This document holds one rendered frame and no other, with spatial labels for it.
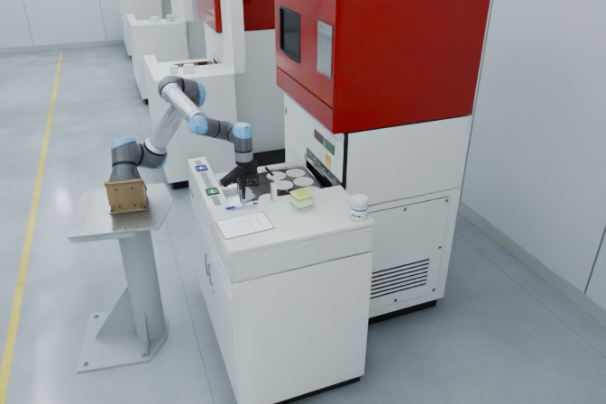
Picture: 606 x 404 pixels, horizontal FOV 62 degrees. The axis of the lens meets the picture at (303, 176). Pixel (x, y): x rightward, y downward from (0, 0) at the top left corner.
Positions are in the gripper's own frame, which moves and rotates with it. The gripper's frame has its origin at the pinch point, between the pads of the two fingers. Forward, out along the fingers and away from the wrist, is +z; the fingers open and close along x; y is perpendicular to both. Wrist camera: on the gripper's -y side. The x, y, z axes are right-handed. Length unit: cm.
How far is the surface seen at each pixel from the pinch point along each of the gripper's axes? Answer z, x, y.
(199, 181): 1.1, 31.0, -12.3
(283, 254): 9.1, -31.2, 8.1
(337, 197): 1.6, -7.9, 42.0
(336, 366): 79, -29, 34
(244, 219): 1.8, -11.2, -1.8
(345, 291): 35, -30, 36
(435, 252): 54, 4, 108
